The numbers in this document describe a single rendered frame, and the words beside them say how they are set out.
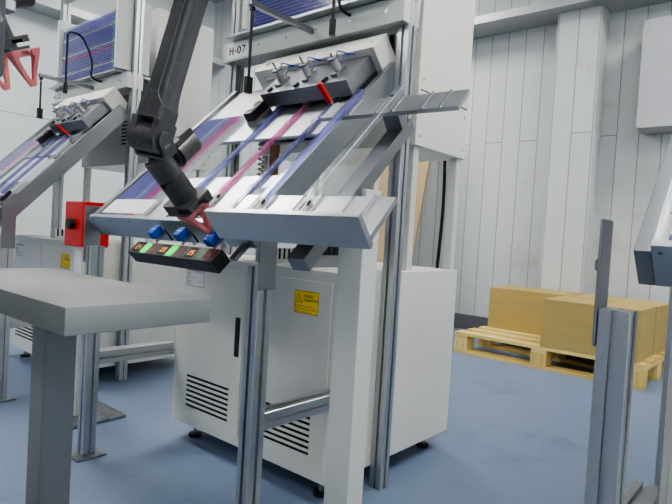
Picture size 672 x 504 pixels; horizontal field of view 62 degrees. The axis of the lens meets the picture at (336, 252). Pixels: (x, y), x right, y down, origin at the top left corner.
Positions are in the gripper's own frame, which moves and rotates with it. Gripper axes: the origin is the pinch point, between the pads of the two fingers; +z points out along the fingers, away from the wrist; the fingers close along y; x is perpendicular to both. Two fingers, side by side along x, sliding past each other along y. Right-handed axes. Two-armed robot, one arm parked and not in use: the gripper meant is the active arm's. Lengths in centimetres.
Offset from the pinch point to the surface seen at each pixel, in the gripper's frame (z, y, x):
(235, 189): 1.5, 6.7, -16.1
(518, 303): 231, 44, -180
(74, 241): 16, 94, -3
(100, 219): 0, 51, -1
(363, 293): 16.6, -35.1, -2.0
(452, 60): 17, -10, -102
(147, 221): 0.1, 26.4, -1.0
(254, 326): 16.1, -14.6, 11.8
